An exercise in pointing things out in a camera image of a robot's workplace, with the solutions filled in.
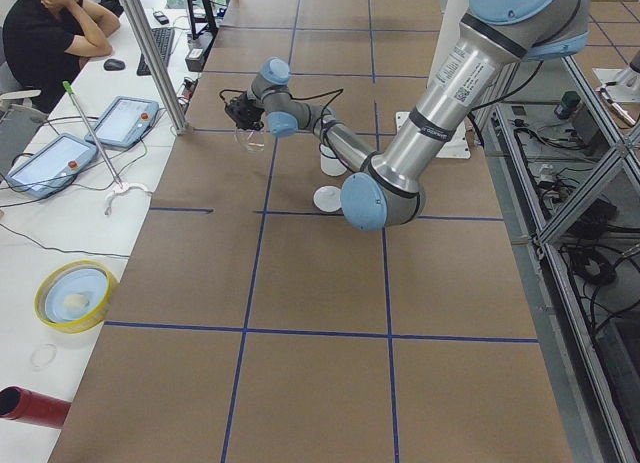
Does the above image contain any black keyboard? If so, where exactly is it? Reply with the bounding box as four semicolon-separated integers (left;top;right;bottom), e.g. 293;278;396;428
136;27;176;77

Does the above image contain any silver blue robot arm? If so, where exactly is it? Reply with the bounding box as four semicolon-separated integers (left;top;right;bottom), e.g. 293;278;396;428
225;0;591;231

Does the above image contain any green tipped grabber stick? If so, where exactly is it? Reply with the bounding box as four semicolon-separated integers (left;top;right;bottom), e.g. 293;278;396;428
62;80;152;216

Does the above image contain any teach pendant tablet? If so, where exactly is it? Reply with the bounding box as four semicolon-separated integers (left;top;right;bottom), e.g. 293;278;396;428
92;96;159;149
6;133;97;199

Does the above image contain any yellow tape roll with bowl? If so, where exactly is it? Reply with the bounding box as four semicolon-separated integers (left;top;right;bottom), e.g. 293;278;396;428
34;260;118;334

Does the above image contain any black computer mouse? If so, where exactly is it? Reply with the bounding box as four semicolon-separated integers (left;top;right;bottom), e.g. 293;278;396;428
103;58;126;71

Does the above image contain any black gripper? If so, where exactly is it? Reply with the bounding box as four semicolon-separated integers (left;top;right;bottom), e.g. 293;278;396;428
225;95;264;130

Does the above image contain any near teach pendant tablet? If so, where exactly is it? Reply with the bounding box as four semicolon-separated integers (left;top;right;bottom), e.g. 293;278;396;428
6;133;97;199

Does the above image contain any red cylinder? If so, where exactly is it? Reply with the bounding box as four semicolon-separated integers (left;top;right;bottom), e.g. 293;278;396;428
1;386;71;429

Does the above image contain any white blue patterned mug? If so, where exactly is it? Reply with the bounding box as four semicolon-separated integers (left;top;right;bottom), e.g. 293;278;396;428
319;144;347;177

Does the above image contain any seated person in black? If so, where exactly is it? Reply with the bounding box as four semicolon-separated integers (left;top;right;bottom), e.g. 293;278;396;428
3;0;120;113

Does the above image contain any white ceramic lid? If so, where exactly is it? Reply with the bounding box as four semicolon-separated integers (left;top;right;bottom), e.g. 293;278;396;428
313;185;342;213

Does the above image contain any clear glass funnel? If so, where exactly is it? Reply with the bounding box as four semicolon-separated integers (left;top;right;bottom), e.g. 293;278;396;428
234;128;266;154

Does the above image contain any aluminium frame post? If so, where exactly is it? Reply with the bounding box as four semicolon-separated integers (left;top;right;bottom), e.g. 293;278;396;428
120;0;187;135

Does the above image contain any far teach pendant tablet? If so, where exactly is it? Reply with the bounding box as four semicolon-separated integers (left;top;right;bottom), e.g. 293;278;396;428
92;96;159;149

